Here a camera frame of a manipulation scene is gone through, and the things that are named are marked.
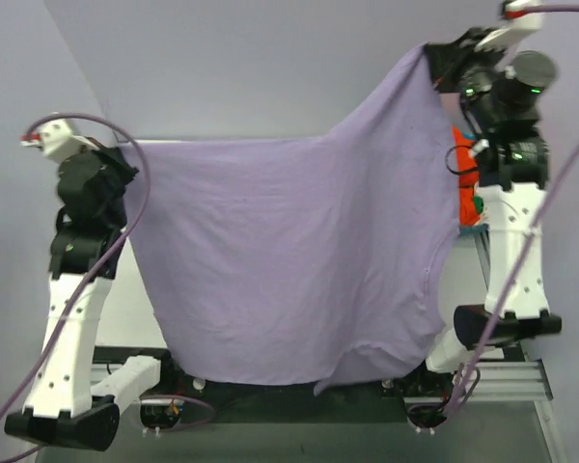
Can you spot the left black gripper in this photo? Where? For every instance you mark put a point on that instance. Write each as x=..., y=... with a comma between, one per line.
x=118, y=170

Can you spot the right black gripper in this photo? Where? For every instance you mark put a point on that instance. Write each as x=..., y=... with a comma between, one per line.
x=444, y=61

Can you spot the purple t shirt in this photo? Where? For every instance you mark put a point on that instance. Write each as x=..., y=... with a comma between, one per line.
x=310, y=260

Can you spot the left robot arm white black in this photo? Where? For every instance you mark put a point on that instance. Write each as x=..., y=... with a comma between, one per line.
x=63, y=408

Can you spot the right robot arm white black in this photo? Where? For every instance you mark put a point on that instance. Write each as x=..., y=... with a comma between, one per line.
x=500, y=108

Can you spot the orange t shirt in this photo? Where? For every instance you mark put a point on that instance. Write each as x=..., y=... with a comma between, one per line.
x=470, y=204

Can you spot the teal laundry basket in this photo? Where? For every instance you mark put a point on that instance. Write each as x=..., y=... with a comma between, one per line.
x=472, y=230

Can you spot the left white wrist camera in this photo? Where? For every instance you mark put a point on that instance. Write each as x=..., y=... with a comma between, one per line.
x=58, y=141

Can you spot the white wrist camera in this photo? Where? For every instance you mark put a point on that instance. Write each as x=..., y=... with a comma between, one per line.
x=58, y=141
x=519, y=22

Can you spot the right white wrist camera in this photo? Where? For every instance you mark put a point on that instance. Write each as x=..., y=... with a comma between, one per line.
x=519, y=22

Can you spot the aluminium frame rail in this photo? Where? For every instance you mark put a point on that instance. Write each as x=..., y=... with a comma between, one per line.
x=492, y=381

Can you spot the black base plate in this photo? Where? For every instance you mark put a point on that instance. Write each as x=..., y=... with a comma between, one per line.
x=180, y=399

